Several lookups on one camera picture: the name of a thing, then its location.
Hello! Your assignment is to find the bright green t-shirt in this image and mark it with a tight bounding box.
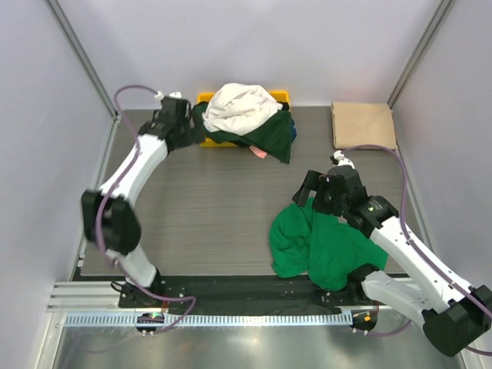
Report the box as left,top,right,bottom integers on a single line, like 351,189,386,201
269,198,388,291

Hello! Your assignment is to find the yellow plastic bin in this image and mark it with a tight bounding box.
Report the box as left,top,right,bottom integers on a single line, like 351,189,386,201
196,89,291,148

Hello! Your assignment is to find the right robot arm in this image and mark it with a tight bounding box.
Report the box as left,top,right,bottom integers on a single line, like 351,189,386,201
292,164,491,357

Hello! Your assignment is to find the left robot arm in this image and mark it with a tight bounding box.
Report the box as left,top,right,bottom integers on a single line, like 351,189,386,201
81,92,204,308

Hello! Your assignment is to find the white t-shirt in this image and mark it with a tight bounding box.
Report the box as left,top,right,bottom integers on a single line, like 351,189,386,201
202,83,282,136

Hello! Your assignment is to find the blue garment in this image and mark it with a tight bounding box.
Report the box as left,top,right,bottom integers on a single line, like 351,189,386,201
291,119,298,142

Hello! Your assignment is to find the dark green t-shirt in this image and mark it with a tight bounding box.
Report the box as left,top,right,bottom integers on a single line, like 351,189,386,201
204,103,292,164

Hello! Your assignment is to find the pink garment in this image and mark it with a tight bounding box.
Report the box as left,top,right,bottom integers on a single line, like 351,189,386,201
249,146,268,159

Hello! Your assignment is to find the folded beige t-shirt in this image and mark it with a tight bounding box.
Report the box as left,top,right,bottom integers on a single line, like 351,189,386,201
331,101,397,150

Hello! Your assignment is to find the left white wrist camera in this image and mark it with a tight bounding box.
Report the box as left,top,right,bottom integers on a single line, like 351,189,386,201
155,91,182,101

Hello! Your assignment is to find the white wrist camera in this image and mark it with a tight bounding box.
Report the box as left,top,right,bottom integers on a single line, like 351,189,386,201
330,150,355,169
155,91,182,101

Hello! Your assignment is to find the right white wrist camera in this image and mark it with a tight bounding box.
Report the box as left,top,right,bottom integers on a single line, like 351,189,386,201
330,150,355,169

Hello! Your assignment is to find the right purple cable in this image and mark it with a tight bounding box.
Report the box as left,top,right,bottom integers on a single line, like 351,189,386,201
337,144,492,357

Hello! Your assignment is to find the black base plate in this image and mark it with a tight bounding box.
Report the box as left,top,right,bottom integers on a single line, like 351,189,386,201
117,274,385,316

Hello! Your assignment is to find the left aluminium frame post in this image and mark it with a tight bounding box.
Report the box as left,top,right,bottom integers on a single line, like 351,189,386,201
45,0,118,119

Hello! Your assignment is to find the aluminium frame post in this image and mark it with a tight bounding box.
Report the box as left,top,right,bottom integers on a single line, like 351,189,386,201
387,0,456,109
45,0,118,119

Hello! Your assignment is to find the aluminium front rail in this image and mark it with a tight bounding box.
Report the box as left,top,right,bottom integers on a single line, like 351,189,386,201
45,276,469,313

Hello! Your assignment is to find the right aluminium frame post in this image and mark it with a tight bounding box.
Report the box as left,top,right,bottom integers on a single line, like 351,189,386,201
387,0,456,109

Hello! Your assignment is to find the white slotted cable duct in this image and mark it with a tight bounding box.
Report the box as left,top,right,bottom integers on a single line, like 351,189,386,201
65,311,353,328

